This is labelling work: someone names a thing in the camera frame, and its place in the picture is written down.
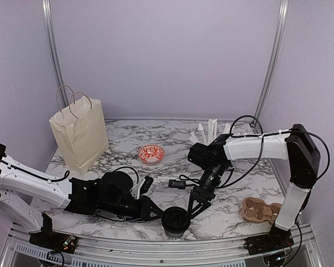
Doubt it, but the black plastic cup lid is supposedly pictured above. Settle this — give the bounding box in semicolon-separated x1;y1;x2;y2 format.
161;206;190;232

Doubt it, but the loose white wrapped straw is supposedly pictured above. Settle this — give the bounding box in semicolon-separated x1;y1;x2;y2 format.
157;176;178;180

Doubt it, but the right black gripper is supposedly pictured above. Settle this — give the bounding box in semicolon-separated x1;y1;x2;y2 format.
188;164;227;220

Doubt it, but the red floral small bowl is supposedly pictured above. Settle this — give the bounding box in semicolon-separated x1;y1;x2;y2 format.
138;144;165;165

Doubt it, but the beige paper bag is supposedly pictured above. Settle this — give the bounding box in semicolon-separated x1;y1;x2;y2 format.
49;92;110;175

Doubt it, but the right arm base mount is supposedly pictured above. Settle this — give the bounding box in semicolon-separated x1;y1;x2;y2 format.
244;223;294;255

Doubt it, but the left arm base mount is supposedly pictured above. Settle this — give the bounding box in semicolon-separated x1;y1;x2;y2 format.
29;213;78;254

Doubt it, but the aluminium front rail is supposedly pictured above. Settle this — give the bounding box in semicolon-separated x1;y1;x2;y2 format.
0;223;326;266

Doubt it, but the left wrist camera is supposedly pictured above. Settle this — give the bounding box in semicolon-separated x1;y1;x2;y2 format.
131;176;154;200

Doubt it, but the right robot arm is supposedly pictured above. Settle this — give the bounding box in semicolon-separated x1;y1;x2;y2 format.
188;124;321;249

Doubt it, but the black paper coffee cup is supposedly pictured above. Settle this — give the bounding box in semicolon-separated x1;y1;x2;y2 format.
164;228;186;239

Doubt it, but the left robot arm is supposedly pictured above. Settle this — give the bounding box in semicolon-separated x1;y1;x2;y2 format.
0;144;163;248

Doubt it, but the brown cardboard cup carrier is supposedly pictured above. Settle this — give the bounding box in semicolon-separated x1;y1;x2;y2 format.
241;197;282;225

